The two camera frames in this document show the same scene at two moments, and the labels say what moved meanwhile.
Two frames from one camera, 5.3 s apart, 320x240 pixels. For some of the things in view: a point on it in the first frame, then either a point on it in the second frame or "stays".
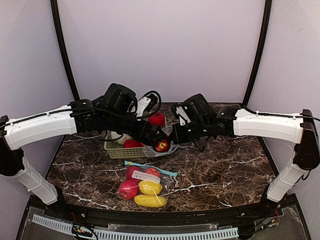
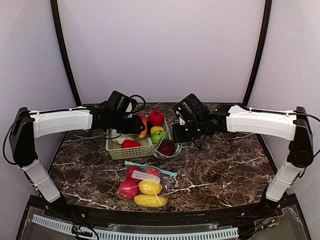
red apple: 128,189 stays
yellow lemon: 150,187 stays
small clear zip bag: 149,152 -> 178,146
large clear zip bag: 146,186 stays
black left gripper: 152,132 -> 136,124
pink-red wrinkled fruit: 129,169 stays
